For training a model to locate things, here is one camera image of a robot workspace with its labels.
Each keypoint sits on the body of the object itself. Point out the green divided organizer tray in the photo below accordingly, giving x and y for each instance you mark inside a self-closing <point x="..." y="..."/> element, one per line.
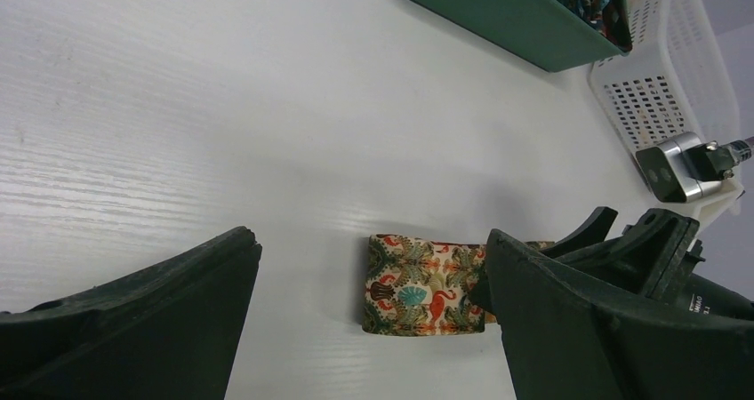
<point x="542" y="32"/>

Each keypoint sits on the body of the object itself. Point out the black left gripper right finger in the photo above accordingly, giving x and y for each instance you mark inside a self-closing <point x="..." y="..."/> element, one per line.
<point x="568" y="335"/>

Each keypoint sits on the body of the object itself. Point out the white plastic mesh basket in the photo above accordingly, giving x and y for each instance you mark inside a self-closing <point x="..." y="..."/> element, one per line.
<point x="673" y="81"/>

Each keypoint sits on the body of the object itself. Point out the orange green patterned tie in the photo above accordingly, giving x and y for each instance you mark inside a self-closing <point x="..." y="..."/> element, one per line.
<point x="416" y="287"/>

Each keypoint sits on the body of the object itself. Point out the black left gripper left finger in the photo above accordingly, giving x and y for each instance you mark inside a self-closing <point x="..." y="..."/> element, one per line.
<point x="168" y="331"/>

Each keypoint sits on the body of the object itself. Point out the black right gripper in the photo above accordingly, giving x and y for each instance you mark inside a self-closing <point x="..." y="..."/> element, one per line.
<point x="654" y="259"/>

